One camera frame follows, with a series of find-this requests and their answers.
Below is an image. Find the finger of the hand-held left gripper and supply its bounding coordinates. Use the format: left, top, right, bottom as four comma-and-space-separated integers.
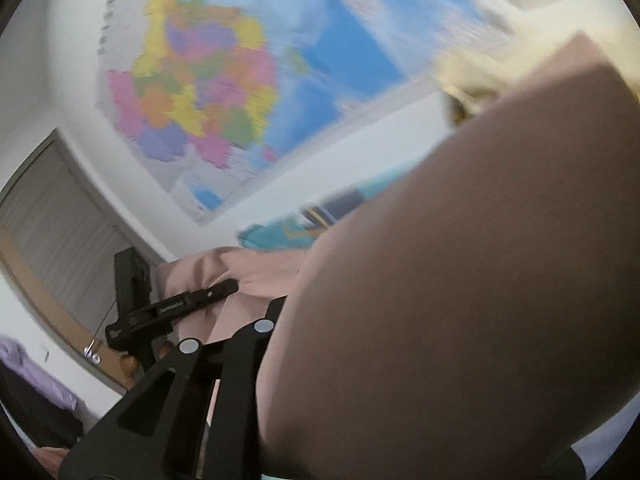
126, 280, 240, 331

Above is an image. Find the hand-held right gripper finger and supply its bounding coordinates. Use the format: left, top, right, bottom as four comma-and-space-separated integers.
59, 295, 290, 480

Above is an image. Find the pink jacket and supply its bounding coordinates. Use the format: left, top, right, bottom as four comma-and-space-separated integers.
152, 30, 640, 480

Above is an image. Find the person's left hand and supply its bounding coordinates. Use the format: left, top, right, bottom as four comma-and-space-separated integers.
120, 352, 146, 390

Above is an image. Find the grey window blind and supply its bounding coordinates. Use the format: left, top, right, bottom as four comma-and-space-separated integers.
0, 135, 166, 341

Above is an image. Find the teal grey patterned bedsheet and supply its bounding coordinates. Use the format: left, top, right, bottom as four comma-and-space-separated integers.
237, 167, 426, 253

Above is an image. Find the purple cloth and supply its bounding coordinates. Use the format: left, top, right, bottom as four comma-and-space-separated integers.
0, 337, 83, 413

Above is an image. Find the dark cloth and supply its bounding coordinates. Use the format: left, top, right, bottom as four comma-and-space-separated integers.
0, 362, 86, 453

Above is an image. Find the wooden window frame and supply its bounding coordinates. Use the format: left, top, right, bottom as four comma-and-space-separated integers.
0, 127, 171, 396

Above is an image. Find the colourful wall map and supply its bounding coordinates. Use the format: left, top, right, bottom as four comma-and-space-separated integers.
95, 0, 516, 226

